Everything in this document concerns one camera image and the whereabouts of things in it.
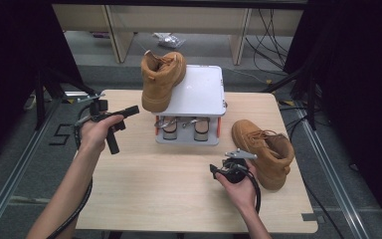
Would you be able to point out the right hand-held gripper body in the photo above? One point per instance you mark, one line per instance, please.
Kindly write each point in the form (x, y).
(235, 172)

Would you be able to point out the aluminium rail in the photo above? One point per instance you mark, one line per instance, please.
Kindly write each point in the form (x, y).
(334, 176)
(13, 176)

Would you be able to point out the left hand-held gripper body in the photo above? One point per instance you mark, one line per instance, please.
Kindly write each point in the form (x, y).
(98, 109)

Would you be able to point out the black curtain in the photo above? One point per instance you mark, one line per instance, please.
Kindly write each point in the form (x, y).
(361, 83)
(6, 66)

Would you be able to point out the crumpled clear plastic bag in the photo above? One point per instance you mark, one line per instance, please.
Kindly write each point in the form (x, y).
(169, 40)

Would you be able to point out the black metal stand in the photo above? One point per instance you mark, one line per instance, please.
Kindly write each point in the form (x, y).
(39, 99)
(311, 99)

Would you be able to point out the person's left hand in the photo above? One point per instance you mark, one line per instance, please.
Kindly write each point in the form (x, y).
(94, 136)

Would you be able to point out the beige wooden desk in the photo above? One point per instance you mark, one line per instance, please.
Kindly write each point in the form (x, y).
(179, 20)

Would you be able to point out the person's right hand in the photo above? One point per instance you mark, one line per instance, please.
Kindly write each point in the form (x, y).
(242, 194)

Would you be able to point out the white two-tier shoe rack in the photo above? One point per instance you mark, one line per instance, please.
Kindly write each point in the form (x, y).
(199, 93)

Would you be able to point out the tan suede boot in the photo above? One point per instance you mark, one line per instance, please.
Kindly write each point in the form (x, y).
(268, 152)
(160, 83)

